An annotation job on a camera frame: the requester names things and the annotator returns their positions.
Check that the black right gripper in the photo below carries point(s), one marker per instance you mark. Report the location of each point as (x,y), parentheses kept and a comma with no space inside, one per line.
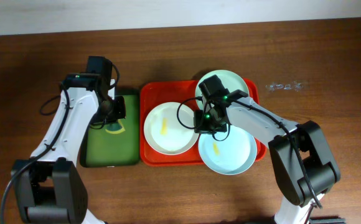
(203,127)

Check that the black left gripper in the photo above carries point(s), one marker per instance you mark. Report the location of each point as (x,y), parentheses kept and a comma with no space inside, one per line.
(118,109)

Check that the yellow green sponge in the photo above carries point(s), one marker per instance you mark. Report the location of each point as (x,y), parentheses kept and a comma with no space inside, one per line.
(115,128)

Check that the cream white plate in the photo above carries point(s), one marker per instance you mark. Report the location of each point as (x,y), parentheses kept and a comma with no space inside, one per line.
(167,128)

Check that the light blue plate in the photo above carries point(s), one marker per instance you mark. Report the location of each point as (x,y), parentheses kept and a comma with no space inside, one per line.
(234,153)

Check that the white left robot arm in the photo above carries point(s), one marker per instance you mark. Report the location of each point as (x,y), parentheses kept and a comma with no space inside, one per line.
(47,186)

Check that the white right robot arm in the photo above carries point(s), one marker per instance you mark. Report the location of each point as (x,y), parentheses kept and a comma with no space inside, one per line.
(304,165)

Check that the green tray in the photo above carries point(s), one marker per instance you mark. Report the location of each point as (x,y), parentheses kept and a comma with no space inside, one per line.
(101,149)

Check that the red tray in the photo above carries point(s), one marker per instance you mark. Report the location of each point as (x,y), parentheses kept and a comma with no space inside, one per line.
(152,95)

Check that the mint green plate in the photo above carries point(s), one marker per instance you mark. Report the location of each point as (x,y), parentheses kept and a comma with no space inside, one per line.
(230,81)

